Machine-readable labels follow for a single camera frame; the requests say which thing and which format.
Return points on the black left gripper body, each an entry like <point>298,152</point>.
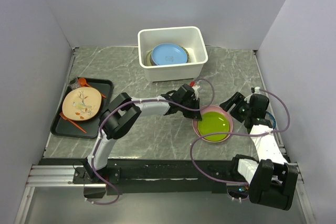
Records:
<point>186,104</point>

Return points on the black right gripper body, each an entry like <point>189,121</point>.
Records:
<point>249,112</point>

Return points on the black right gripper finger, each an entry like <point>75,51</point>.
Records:
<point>233,100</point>
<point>240,108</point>

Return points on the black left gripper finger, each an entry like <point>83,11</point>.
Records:
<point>193,105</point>
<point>194,115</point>

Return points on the dark plate with deer motif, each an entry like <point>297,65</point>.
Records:
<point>151,60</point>

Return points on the blue plate with bamboo mat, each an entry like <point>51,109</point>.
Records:
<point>168,54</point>

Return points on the cream plate with branch motif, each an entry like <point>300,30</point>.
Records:
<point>148,59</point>

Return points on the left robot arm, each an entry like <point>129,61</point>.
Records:
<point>121,114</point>

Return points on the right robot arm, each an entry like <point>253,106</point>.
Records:
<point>272,180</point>

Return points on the white plastic bin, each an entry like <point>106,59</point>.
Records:
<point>189,37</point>

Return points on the green plate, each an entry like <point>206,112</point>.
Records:
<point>213,122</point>

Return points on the pink plate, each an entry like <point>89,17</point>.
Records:
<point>216,109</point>

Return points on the blue white patterned bowl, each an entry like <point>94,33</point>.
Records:
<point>271,120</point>

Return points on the orange measuring scoop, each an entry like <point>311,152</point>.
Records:
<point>83,82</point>

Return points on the beige plate with bird motif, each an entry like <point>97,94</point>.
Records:
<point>82,104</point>

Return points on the clear glass cup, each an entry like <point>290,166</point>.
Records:
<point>74,84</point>

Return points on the orange plastic fork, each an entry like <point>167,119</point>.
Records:
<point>75,124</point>

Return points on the black plastic tray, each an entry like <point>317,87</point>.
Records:
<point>61,127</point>

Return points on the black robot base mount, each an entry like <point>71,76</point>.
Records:
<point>162,176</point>

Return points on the aluminium frame rail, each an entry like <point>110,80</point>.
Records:
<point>52,176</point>

